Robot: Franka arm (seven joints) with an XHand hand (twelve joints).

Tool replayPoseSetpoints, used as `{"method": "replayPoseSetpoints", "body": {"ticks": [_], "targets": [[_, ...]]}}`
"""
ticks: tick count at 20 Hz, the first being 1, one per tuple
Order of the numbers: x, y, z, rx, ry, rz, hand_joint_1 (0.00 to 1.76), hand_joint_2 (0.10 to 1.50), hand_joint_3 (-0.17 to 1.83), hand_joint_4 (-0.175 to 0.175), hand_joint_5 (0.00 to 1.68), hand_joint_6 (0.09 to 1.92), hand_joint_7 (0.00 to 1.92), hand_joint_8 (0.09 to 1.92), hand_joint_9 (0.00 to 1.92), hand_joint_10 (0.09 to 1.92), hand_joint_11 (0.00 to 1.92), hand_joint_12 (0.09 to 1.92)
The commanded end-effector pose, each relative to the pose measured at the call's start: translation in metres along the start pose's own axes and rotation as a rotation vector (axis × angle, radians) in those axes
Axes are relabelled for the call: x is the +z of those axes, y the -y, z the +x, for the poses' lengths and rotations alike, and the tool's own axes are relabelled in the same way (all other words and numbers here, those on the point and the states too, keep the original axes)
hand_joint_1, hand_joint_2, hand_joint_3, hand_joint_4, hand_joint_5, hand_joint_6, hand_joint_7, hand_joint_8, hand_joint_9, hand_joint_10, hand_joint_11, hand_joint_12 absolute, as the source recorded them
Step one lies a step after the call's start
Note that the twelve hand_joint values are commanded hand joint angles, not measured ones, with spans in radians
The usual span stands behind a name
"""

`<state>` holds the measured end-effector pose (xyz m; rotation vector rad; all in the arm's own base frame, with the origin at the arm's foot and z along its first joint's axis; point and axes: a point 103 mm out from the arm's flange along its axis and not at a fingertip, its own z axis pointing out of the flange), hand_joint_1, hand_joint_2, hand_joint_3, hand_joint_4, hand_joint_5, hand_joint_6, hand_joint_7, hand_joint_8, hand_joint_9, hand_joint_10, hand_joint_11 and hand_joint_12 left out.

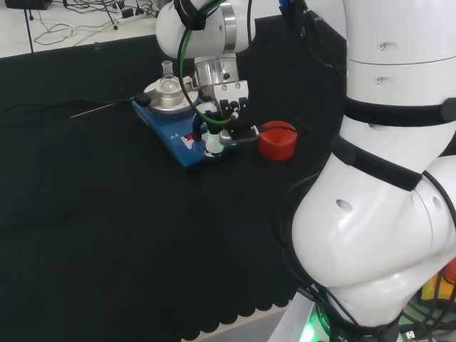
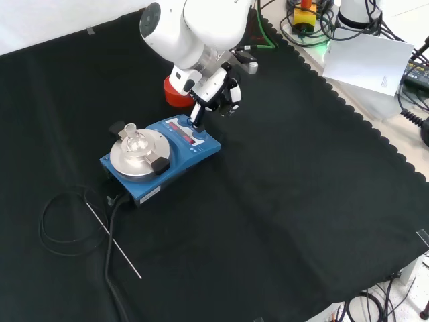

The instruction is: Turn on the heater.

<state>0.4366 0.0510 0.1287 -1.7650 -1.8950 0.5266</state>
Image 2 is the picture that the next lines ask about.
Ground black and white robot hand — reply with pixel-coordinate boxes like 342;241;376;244
168;63;243;132

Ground heater with blue base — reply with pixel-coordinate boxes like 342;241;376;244
99;113;223;209

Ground clear round-bottom flask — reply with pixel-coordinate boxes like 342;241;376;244
123;122;149;155

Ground black cloth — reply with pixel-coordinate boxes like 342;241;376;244
0;0;429;322

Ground yellow stop button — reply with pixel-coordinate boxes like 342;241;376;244
292;0;318;36

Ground white paper sheet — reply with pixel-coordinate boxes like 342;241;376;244
322;28;416;98

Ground pale grey box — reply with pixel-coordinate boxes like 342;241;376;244
330;79;404;120

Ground thin steel probe rod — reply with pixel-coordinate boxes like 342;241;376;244
84;200;143;280

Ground black power adapter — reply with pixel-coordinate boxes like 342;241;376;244
400;58;429;95

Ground clear tape strip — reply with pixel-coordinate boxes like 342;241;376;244
416;228;429;250

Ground red ribbed plastic ring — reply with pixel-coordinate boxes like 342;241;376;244
163;76;197;109

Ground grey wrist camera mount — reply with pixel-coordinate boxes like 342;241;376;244
229;48;259;76

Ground green cable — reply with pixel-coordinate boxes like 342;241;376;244
243;0;286;52

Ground thick black power cable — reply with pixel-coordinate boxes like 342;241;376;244
103;192;135;322

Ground black coiled cable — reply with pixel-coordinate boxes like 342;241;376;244
400;108;429;129

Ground thin black probe cable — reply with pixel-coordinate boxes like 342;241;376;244
38;185;112;258

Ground black cable bundle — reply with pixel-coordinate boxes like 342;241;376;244
344;275;429;322

